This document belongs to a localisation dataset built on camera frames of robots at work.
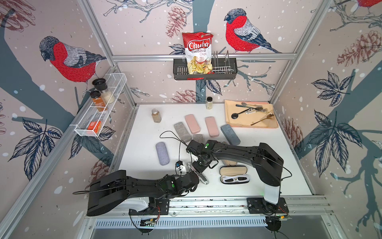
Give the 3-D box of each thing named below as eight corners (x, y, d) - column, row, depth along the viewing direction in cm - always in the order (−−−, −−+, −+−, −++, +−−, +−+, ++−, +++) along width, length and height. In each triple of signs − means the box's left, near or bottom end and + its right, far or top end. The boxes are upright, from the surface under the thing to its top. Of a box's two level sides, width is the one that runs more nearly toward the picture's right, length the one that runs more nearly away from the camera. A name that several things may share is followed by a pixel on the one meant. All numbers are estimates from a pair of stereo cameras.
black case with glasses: (220, 184, 82) (221, 182, 79) (219, 167, 87) (219, 166, 85) (248, 183, 81) (250, 182, 79) (245, 167, 87) (246, 166, 85)
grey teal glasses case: (231, 146, 96) (232, 145, 95) (219, 127, 107) (220, 125, 105) (240, 143, 98) (241, 141, 96) (228, 124, 108) (228, 122, 107)
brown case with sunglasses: (161, 167, 89) (160, 165, 87) (155, 145, 99) (154, 143, 96) (171, 163, 91) (170, 161, 88) (164, 142, 100) (164, 140, 98)
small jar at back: (206, 109, 119) (207, 101, 111) (206, 105, 122) (207, 96, 114) (211, 109, 119) (212, 101, 111) (211, 105, 122) (212, 96, 114)
